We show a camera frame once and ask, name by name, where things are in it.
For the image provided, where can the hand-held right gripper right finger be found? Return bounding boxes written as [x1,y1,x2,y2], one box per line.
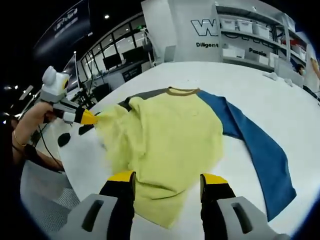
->
[199,173,284,240]

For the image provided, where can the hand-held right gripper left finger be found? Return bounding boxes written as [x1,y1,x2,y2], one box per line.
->
[68,170,137,240]

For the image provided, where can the yellow black blue garment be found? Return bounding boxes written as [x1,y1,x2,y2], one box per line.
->
[93,86,298,230]

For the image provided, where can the person's left hand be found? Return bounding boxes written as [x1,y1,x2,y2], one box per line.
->
[17,101,60,137]

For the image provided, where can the large curved display screen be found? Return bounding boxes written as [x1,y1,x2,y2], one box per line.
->
[63,53,83,95]

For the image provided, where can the person's grey clothing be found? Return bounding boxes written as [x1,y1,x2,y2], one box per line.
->
[19,159,84,233]

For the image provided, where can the black computer monitor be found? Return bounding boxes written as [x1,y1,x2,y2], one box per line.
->
[121,46,148,63]
[101,55,119,71]

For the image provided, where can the dark hanging banner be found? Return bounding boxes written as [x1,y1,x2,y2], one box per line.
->
[33,0,93,59]

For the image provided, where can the grey chair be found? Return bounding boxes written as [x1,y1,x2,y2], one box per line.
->
[163,44,178,63]

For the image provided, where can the crumpled white cloth pieces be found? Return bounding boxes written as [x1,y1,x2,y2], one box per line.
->
[262,71,295,88]

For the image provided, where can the grey box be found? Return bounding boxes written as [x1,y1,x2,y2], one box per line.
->
[273,59,305,86]

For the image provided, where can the grey metal shelf rack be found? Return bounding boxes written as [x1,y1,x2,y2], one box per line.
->
[213,4,311,74]

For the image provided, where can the group of white storage bins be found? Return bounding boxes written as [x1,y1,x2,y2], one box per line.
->
[221,19,273,66]

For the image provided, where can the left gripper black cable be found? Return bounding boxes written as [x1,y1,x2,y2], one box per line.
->
[37,123,65,173]

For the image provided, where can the gold bracelet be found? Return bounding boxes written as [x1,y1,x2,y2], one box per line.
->
[13,129,28,148]

